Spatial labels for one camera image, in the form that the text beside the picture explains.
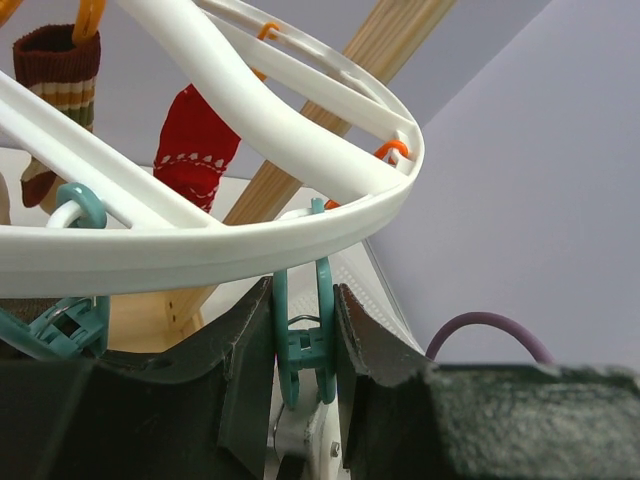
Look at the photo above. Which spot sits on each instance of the white round clip hanger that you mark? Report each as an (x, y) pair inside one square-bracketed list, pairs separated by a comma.
[(55, 262)]

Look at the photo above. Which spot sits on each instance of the wooden hanger rack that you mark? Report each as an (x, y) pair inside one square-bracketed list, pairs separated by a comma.
[(341, 152)]

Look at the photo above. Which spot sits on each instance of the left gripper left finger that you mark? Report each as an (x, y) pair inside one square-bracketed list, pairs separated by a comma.
[(199, 410)]

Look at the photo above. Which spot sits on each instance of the maroon striped beige sock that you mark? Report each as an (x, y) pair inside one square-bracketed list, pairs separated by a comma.
[(49, 64)]

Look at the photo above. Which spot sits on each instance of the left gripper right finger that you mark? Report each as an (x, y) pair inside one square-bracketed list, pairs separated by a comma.
[(405, 417)]

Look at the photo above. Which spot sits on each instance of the red white patterned sock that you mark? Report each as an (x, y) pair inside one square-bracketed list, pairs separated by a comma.
[(195, 148)]

